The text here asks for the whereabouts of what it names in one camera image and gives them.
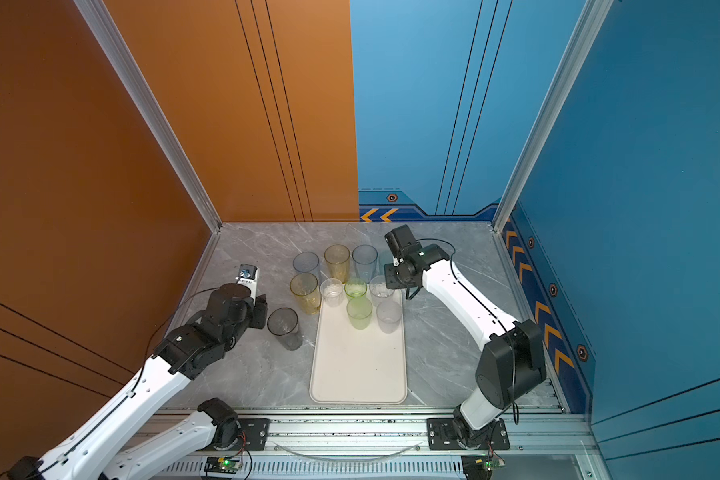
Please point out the light blue clear tumbler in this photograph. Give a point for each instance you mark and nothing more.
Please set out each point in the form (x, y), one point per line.
(365, 258)

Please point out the yellow tumbler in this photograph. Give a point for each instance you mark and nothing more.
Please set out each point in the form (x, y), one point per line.
(305, 289)

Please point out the small clear faceted glass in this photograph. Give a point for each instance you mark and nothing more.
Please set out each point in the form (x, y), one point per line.
(332, 292)

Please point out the small green faceted glass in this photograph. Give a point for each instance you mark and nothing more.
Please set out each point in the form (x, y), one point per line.
(355, 288)

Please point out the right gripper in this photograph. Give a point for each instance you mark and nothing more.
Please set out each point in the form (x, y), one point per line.
(391, 283)

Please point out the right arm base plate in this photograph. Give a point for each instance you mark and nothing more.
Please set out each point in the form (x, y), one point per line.
(455, 434)

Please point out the left green circuit board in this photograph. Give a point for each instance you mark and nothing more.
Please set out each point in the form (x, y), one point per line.
(222, 466)

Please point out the teal textured tumbler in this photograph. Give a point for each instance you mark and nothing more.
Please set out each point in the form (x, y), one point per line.
(384, 258)

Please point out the light green dotted cup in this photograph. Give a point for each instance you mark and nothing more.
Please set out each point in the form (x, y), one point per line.
(359, 311)

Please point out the clear plastic cup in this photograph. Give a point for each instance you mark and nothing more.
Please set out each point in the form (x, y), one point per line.
(389, 316)

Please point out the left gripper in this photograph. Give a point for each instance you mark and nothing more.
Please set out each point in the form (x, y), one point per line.
(261, 306)

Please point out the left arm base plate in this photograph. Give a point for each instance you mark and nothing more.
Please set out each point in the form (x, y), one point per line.
(250, 434)

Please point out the white rectangular tray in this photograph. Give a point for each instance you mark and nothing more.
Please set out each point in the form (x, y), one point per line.
(359, 365)

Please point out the grey-blue frosted tumbler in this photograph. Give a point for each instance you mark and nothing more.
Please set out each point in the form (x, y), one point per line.
(307, 263)

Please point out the amber tall tumbler back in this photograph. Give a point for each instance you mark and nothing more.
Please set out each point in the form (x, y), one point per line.
(337, 258)

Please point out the aluminium corner post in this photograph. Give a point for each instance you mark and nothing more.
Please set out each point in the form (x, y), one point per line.
(577, 49)
(104, 29)

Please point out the dark smoky tumbler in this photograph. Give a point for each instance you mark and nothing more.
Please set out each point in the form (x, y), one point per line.
(283, 324)

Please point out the right aluminium corner post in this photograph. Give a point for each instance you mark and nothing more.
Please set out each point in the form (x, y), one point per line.
(577, 49)

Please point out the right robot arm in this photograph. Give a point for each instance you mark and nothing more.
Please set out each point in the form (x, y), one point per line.
(512, 361)

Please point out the left aluminium corner post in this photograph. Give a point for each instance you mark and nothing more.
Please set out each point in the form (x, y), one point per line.
(104, 29)

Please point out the clear stemmed glass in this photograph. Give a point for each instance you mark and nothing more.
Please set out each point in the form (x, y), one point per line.
(378, 290)

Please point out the aluminium front rail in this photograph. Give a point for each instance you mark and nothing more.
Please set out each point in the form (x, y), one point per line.
(392, 444)

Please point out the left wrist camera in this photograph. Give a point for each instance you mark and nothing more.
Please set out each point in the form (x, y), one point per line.
(248, 276)

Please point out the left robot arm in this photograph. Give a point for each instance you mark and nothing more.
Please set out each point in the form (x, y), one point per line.
(94, 451)

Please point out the green circuit board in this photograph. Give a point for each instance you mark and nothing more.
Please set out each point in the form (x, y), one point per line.
(222, 466)
(481, 467)

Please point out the right green circuit board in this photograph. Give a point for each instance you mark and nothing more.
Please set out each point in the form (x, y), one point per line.
(481, 467)

